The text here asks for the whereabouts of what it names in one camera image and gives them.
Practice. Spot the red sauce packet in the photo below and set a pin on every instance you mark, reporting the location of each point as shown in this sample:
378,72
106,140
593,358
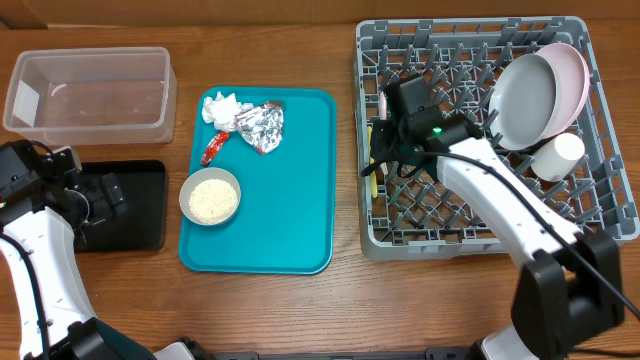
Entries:
213,147

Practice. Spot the white cup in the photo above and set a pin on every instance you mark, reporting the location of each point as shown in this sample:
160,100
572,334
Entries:
556,159

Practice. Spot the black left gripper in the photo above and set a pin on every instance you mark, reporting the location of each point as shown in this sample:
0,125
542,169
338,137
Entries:
103,207

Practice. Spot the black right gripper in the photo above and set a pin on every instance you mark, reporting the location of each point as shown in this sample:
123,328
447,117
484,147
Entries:
378,147

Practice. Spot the crumpled silver foil wrapper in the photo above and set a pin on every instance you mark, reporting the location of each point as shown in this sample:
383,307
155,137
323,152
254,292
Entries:
262,126

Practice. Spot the pink plate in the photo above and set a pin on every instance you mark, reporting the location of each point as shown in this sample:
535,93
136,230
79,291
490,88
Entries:
572,85

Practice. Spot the grey dishwasher rack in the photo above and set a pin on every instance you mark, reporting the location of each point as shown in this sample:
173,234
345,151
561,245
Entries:
415,218

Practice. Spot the crumpled white tissue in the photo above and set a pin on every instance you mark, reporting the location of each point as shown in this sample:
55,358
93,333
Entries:
221,111

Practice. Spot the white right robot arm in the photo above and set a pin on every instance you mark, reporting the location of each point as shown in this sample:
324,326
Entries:
569,288

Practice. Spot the white plastic fork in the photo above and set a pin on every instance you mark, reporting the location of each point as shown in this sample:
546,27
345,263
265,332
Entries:
383,115

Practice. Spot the black plastic tray bin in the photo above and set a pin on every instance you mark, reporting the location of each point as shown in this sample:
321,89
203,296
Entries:
144,184

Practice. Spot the clear plastic bin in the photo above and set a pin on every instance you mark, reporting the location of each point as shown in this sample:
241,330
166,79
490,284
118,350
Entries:
92,96

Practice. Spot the teal serving tray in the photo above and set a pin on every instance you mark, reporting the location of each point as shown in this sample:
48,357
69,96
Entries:
285,220

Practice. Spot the yellow plastic spoon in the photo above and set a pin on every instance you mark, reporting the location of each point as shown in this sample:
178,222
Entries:
372,175

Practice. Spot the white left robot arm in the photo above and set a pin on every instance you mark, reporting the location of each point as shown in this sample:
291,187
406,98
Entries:
45,208

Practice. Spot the grey plate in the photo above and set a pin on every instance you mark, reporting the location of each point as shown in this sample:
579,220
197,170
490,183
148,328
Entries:
525,97

